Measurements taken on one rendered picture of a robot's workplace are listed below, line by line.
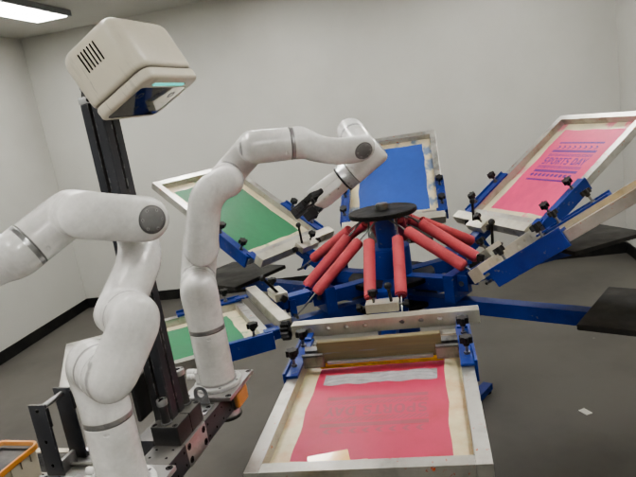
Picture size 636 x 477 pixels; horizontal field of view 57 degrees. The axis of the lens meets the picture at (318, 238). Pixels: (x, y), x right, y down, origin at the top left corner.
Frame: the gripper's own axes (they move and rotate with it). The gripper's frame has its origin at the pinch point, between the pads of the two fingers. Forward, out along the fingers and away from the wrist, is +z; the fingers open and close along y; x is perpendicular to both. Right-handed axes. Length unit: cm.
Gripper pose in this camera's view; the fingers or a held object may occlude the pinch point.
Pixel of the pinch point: (302, 214)
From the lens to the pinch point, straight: 164.8
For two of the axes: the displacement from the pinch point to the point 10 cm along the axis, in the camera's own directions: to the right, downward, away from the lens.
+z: -7.4, 6.3, 2.3
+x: 5.8, 7.8, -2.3
